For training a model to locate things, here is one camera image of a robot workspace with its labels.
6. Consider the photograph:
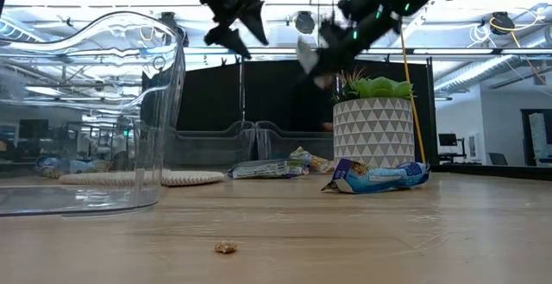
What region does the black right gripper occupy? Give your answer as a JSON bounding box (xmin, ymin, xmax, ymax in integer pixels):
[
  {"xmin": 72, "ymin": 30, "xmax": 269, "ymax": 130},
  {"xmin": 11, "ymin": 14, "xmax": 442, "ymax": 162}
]
[{"xmin": 308, "ymin": 10, "xmax": 392, "ymax": 77}]

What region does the silver granola bar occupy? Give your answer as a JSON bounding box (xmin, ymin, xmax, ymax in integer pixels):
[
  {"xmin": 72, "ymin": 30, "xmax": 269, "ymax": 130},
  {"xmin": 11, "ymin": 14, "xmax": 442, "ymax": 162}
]
[{"xmin": 296, "ymin": 36, "xmax": 321, "ymax": 75}]

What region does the tan granola bar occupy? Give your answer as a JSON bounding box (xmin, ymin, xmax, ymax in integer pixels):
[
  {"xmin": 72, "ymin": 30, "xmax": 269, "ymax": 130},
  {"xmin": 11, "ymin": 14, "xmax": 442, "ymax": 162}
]
[{"xmin": 289, "ymin": 146, "xmax": 336, "ymax": 174}]

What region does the grey-green granola bar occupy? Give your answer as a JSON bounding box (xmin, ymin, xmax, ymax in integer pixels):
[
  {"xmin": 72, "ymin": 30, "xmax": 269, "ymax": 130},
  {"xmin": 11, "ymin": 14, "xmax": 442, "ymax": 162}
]
[{"xmin": 227, "ymin": 158, "xmax": 311, "ymax": 180}]

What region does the blue granola bar purple end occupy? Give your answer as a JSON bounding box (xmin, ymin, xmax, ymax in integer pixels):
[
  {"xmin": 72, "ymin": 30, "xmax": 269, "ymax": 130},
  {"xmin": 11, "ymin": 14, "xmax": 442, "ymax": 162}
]
[{"xmin": 321, "ymin": 158, "xmax": 431, "ymax": 195}]

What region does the large clear plastic bin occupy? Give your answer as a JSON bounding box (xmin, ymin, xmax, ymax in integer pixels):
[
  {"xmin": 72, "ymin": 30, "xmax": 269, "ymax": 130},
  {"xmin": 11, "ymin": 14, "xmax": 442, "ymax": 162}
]
[{"xmin": 0, "ymin": 10, "xmax": 187, "ymax": 218}]

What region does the small granola crumb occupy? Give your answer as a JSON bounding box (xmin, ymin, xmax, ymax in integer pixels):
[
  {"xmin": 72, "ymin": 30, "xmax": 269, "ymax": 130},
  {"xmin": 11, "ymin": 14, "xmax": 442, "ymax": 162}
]
[{"xmin": 214, "ymin": 241, "xmax": 238, "ymax": 255}]

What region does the round black ceiling fixture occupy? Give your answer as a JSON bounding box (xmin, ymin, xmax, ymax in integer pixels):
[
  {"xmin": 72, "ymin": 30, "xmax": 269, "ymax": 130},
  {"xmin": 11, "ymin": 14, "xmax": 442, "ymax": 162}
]
[
  {"xmin": 489, "ymin": 10, "xmax": 517, "ymax": 35},
  {"xmin": 294, "ymin": 10, "xmax": 317, "ymax": 35}
]

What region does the black partition screen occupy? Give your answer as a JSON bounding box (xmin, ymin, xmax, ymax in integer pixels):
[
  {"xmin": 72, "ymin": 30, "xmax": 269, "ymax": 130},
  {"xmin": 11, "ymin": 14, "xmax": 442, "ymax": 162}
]
[{"xmin": 176, "ymin": 57, "xmax": 436, "ymax": 167}]

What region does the succulent in triangle-patterned pot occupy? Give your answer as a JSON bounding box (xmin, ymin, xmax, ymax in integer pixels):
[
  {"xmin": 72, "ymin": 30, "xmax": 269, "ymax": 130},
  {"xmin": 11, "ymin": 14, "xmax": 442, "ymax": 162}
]
[{"xmin": 331, "ymin": 67, "xmax": 416, "ymax": 169}]

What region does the clear plastic sorting bin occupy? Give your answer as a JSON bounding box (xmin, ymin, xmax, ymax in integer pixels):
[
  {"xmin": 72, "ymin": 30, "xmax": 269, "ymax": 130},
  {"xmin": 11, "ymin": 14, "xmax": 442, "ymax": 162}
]
[
  {"xmin": 256, "ymin": 120, "xmax": 336, "ymax": 167},
  {"xmin": 174, "ymin": 120, "xmax": 260, "ymax": 172}
]

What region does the black computer monitor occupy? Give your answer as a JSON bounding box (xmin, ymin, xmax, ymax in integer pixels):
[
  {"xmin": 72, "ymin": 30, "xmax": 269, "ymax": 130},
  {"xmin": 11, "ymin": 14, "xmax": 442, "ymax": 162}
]
[{"xmin": 437, "ymin": 132, "xmax": 467, "ymax": 163}]

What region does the round woven white coaster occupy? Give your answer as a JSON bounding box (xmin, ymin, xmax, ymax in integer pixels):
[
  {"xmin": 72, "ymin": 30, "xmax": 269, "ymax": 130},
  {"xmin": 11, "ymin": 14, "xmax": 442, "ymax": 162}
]
[{"xmin": 58, "ymin": 169, "xmax": 226, "ymax": 187}]

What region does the dark office chair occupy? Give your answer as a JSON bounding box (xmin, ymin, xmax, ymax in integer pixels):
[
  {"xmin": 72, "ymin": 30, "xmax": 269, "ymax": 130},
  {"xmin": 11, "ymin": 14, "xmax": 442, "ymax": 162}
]
[{"xmin": 487, "ymin": 152, "xmax": 509, "ymax": 167}]

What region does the dark framed door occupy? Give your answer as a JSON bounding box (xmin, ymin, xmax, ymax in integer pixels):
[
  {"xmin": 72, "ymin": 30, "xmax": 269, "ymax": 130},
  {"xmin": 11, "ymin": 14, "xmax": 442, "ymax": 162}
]
[{"xmin": 520, "ymin": 109, "xmax": 552, "ymax": 167}]

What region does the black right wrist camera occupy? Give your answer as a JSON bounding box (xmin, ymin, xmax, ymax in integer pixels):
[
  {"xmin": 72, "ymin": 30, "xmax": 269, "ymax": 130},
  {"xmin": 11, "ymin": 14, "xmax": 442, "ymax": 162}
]
[{"xmin": 337, "ymin": 0, "xmax": 368, "ymax": 20}]

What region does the yellow cable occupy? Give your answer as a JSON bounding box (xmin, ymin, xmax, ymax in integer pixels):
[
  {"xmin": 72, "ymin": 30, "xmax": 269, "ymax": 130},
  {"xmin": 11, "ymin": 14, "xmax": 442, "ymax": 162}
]
[{"xmin": 398, "ymin": 27, "xmax": 427, "ymax": 164}]

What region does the black aluminium table frame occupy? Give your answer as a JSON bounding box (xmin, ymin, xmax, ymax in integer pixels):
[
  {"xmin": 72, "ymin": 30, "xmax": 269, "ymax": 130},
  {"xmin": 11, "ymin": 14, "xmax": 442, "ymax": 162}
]
[{"xmin": 430, "ymin": 162, "xmax": 552, "ymax": 182}]

